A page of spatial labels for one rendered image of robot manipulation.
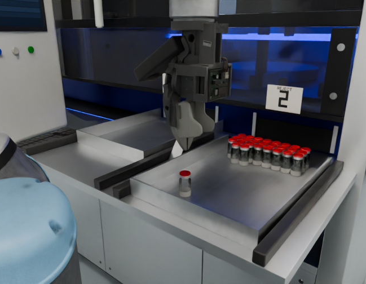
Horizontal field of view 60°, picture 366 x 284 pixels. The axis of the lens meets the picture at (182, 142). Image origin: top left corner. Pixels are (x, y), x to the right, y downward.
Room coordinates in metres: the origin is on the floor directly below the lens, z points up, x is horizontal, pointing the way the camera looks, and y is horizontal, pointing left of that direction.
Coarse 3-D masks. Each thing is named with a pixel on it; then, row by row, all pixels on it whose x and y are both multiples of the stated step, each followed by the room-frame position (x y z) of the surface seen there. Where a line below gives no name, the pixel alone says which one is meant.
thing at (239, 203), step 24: (216, 144) 0.75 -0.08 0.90; (168, 168) 0.61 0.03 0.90; (192, 168) 0.65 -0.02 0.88; (216, 168) 0.65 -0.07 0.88; (240, 168) 0.65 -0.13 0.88; (264, 168) 0.65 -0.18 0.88; (312, 168) 0.65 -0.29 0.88; (144, 192) 0.51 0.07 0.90; (168, 192) 0.48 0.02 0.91; (192, 192) 0.54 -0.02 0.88; (216, 192) 0.54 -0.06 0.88; (240, 192) 0.54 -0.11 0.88; (264, 192) 0.54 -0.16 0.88; (288, 192) 0.54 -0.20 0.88; (192, 216) 0.44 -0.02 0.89; (216, 216) 0.41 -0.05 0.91; (240, 216) 0.46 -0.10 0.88; (264, 216) 0.46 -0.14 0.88; (240, 240) 0.39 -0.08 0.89
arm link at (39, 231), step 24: (0, 192) 0.28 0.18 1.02; (24, 192) 0.28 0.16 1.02; (48, 192) 0.29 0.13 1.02; (0, 216) 0.25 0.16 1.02; (24, 216) 0.25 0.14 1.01; (48, 216) 0.25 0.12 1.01; (72, 216) 0.28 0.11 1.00; (0, 240) 0.22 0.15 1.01; (24, 240) 0.22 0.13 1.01; (48, 240) 0.23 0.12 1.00; (72, 240) 0.26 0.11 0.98; (0, 264) 0.21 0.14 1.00; (24, 264) 0.21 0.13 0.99; (48, 264) 0.23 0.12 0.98; (72, 264) 0.25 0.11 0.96
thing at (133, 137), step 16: (144, 112) 1.04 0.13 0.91; (160, 112) 1.10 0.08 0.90; (96, 128) 0.88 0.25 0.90; (112, 128) 0.93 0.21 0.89; (128, 128) 0.96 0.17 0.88; (144, 128) 0.96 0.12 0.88; (160, 128) 0.96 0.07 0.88; (96, 144) 0.78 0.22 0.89; (112, 144) 0.74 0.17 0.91; (128, 144) 0.81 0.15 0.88; (144, 144) 0.81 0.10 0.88; (160, 144) 0.72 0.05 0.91
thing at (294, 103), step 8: (272, 88) 0.76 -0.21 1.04; (280, 88) 0.75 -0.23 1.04; (288, 88) 0.74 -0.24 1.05; (296, 88) 0.73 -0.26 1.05; (272, 96) 0.76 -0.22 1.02; (280, 96) 0.75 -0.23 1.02; (288, 96) 0.74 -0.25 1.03; (296, 96) 0.73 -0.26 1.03; (272, 104) 0.76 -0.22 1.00; (288, 104) 0.74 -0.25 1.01; (296, 104) 0.72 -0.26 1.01; (296, 112) 0.72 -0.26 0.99
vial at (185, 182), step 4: (180, 176) 0.53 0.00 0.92; (184, 176) 0.52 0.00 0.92; (188, 176) 0.52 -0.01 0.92; (180, 180) 0.52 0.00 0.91; (184, 180) 0.52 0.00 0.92; (188, 180) 0.52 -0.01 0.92; (180, 184) 0.52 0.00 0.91; (184, 184) 0.52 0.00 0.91; (188, 184) 0.52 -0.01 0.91; (180, 188) 0.52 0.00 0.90; (184, 188) 0.52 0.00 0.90; (188, 188) 0.52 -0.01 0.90; (180, 192) 0.52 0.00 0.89; (184, 192) 0.52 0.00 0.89; (188, 192) 0.52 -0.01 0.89; (184, 196) 0.52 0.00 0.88; (188, 196) 0.52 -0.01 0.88
